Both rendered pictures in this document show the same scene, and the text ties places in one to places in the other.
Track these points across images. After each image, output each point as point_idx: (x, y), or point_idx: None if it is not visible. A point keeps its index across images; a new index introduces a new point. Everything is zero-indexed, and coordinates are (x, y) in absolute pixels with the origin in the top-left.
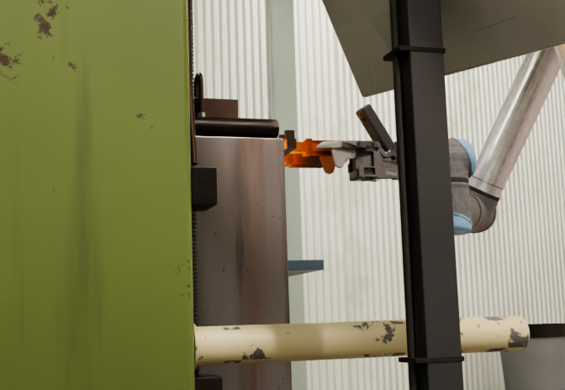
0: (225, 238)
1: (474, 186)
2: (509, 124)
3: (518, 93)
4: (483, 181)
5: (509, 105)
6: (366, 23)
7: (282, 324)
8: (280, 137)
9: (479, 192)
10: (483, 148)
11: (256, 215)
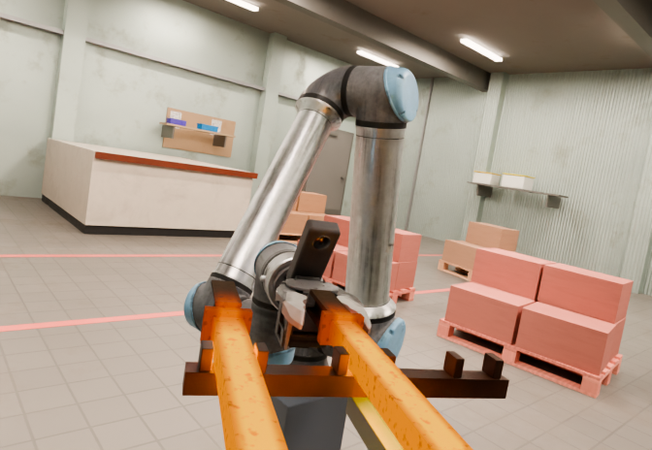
0: None
1: (248, 285)
2: (286, 216)
3: (298, 183)
4: (254, 279)
5: (289, 194)
6: None
7: None
8: (463, 365)
9: (250, 292)
10: (256, 238)
11: None
